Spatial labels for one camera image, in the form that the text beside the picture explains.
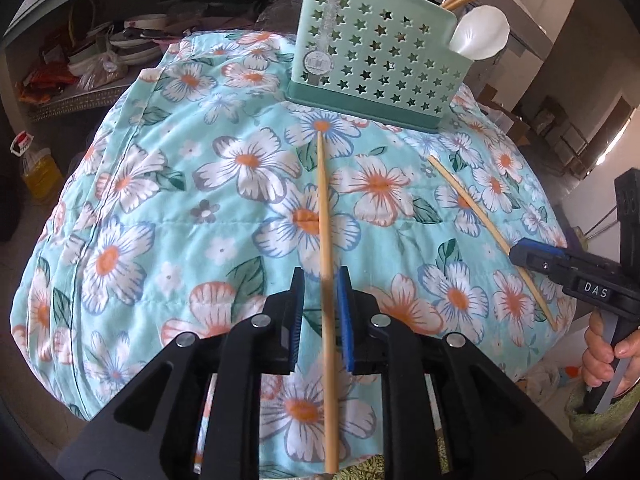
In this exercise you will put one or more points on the cardboard boxes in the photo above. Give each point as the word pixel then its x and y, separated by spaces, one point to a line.
pixel 550 125

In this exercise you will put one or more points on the person's right forearm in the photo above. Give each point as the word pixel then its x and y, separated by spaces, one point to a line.
pixel 600 430

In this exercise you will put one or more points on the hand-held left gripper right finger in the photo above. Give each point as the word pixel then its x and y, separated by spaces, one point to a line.
pixel 346 325

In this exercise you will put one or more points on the clear bag with brown contents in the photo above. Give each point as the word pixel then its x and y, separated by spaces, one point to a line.
pixel 102 72

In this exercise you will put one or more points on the red snack packets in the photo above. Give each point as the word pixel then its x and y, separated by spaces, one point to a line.
pixel 47 80

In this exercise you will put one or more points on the white plastic ladle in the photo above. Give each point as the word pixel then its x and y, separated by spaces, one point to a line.
pixel 482 30

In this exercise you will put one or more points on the green star-cut utensil holder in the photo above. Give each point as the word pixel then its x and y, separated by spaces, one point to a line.
pixel 380 60

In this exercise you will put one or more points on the cooking oil bottle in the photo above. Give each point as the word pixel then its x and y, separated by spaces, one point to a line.
pixel 40 175

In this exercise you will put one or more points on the person's right hand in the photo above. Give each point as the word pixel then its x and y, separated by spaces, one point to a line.
pixel 592 355

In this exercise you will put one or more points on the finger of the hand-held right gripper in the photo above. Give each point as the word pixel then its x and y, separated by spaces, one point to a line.
pixel 540 247
pixel 537 263

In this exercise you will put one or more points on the white patterned bowl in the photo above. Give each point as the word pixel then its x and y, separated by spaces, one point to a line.
pixel 146 22

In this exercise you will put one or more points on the floral turquoise blanket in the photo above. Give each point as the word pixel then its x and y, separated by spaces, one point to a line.
pixel 175 210

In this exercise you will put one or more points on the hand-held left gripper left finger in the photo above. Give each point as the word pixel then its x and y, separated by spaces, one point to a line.
pixel 296 320

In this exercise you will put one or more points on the white and green fleece robe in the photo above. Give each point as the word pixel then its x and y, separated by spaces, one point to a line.
pixel 370 471

